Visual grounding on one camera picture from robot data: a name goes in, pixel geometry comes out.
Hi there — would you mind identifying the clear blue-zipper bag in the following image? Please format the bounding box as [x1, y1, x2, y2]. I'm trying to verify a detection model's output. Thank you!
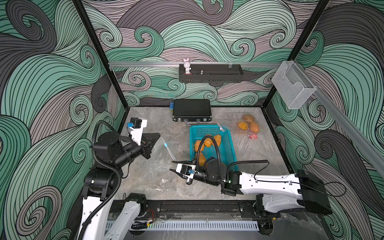
[132, 137, 179, 194]

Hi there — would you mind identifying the clear pink-zipper bag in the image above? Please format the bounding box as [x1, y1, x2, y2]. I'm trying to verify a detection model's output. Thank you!
[217, 112, 260, 140]

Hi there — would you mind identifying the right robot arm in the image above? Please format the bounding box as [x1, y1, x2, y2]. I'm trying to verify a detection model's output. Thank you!
[172, 135, 333, 215]

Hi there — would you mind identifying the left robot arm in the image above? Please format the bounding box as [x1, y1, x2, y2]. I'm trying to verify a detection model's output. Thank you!
[77, 118, 160, 240]

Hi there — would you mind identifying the teal plastic basket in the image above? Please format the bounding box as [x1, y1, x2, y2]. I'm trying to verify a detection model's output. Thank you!
[190, 125, 237, 175]

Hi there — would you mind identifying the black aluminium case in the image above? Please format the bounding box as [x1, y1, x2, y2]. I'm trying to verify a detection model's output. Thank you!
[172, 99, 212, 123]

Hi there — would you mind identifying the pink small toy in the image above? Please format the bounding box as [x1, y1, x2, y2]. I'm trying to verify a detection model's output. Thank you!
[248, 133, 258, 140]

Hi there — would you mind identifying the white pink bunny figurine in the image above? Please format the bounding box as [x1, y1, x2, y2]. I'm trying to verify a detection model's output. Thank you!
[183, 58, 192, 75]

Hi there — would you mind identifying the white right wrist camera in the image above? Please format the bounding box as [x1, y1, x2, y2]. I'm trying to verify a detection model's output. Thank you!
[176, 165, 196, 185]

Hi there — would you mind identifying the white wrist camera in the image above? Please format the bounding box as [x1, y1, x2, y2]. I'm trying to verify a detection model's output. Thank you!
[127, 117, 148, 146]
[176, 165, 196, 185]

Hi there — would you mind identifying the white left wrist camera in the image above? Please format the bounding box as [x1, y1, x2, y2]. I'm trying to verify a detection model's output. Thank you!
[127, 117, 148, 146]

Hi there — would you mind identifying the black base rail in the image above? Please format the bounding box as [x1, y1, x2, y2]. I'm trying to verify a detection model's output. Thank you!
[139, 200, 270, 218]

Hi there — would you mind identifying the white slotted cable duct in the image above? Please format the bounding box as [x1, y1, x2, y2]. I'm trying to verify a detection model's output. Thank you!
[140, 220, 259, 232]

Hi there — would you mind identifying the black wall shelf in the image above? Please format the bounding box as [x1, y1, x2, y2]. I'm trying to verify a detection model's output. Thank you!
[179, 63, 244, 85]

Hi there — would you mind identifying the clear acrylic wall holder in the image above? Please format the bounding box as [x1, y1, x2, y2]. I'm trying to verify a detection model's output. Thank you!
[272, 61, 317, 110]

